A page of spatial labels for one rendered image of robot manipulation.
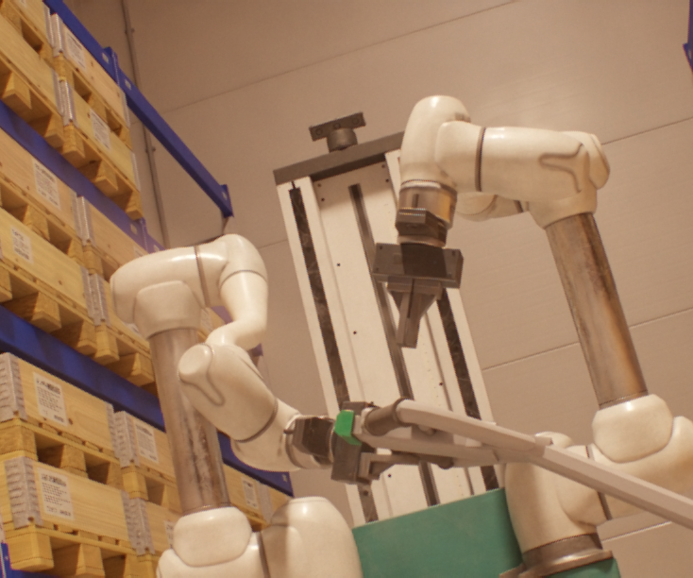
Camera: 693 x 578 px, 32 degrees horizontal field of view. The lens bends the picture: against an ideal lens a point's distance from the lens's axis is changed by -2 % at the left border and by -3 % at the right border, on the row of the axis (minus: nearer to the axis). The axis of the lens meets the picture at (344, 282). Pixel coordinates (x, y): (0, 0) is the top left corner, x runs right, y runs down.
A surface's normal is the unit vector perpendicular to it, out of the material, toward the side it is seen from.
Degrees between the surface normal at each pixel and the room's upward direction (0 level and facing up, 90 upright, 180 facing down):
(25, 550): 90
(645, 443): 97
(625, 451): 95
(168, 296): 101
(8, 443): 90
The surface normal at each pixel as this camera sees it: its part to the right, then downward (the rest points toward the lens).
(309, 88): -0.22, -0.29
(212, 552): 0.01, -0.32
